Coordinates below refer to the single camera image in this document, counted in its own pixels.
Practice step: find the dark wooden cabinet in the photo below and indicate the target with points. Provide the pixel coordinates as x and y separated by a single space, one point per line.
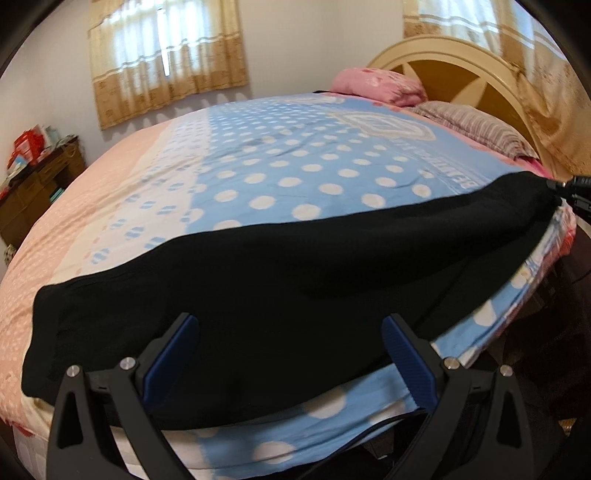
32 194

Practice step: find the black pants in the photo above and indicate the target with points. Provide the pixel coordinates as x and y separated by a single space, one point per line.
286 286

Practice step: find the pink pillow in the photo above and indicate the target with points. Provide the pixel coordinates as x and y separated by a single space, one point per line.
381 85

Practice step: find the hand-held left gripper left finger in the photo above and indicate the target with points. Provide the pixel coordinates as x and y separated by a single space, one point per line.
171 355

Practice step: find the beige patterned curtain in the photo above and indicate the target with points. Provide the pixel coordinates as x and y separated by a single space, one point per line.
545 69
166 50

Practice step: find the red gift boxes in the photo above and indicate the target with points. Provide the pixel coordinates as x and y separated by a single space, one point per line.
27 145

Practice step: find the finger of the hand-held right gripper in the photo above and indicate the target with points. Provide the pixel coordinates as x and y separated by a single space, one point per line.
570 189

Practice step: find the cream wooden headboard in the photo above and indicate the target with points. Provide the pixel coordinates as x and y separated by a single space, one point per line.
466 69

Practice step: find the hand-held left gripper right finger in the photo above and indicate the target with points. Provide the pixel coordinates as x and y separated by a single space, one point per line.
408 355

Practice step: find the printed blue pink blanket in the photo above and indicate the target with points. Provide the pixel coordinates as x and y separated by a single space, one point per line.
277 170

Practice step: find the striped pillow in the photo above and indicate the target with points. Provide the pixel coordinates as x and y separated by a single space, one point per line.
480 127

